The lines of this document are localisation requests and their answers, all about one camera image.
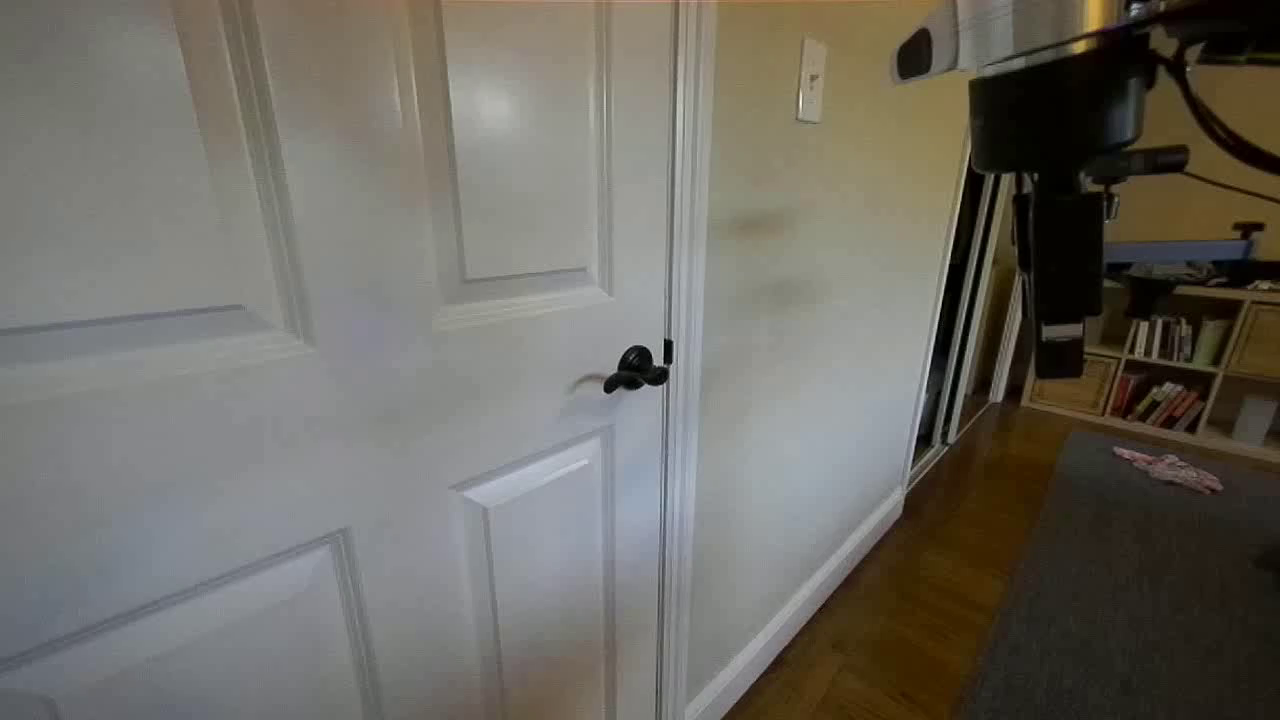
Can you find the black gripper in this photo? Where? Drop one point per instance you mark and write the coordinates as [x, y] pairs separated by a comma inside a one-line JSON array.
[[1061, 115]]

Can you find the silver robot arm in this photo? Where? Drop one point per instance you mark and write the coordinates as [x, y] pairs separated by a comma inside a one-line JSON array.
[[1026, 24]]

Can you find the black door latch plate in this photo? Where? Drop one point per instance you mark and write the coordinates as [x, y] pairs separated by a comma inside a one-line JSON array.
[[667, 354]]

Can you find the white panelled door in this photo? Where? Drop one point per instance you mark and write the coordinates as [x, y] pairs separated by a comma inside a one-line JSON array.
[[333, 403]]

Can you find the leaning black white frames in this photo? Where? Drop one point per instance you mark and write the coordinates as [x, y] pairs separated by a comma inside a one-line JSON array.
[[961, 304]]

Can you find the white upright books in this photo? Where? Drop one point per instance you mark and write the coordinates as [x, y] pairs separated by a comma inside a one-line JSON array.
[[1161, 339]]

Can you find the blue table surface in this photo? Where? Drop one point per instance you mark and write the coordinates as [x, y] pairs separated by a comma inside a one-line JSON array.
[[1184, 252]]

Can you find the red slanted books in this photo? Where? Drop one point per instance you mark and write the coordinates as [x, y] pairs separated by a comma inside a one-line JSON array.
[[1156, 403]]

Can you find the light wooden bookshelf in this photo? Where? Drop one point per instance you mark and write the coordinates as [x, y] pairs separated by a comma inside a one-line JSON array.
[[1240, 354]]

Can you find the pink cloth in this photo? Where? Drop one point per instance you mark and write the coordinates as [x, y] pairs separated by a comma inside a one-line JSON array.
[[1169, 469]]

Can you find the grey rug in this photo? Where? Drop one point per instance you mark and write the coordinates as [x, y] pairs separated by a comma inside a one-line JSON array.
[[1144, 600]]

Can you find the white baseboard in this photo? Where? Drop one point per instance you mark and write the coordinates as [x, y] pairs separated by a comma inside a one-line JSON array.
[[801, 607]]

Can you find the white light switch plate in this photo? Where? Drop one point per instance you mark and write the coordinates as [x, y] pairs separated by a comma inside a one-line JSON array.
[[809, 83]]

